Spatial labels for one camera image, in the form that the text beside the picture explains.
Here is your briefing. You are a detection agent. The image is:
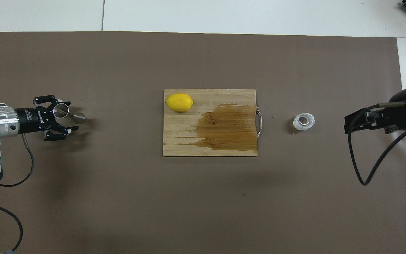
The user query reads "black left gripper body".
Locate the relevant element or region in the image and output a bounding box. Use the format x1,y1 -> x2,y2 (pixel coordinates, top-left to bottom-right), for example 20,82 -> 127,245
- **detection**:
14,104 -> 55,134

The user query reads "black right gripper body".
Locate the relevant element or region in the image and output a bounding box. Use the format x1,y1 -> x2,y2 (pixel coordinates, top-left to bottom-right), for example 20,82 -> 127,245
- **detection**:
383,87 -> 406,134

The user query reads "steel double jigger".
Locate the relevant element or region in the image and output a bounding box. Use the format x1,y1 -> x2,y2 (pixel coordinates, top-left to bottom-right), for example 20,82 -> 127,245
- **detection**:
53,103 -> 87,124

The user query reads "small clear plastic cup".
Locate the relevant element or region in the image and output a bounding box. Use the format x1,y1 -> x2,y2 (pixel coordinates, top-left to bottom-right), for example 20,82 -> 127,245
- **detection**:
289,113 -> 315,135

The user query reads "brown paper table mat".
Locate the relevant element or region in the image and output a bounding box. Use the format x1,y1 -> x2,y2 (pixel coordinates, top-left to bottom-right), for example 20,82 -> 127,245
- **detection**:
0,31 -> 406,254

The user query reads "yellow lemon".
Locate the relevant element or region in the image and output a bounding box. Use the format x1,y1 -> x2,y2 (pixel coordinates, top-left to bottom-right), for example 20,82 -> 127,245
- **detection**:
165,93 -> 194,113

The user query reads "wooden cutting board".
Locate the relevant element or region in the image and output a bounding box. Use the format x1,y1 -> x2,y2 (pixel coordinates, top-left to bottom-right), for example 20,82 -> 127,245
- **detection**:
163,89 -> 263,157

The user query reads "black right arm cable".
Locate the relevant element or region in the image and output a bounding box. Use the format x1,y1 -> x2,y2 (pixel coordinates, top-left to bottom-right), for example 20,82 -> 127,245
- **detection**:
347,102 -> 406,186

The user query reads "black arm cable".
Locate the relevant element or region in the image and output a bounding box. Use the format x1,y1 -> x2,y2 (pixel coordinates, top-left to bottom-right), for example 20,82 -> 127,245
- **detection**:
0,133 -> 35,254
347,102 -> 406,186

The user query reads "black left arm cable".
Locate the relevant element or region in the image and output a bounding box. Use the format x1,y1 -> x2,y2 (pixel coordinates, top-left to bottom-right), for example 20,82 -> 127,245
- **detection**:
0,133 -> 35,254

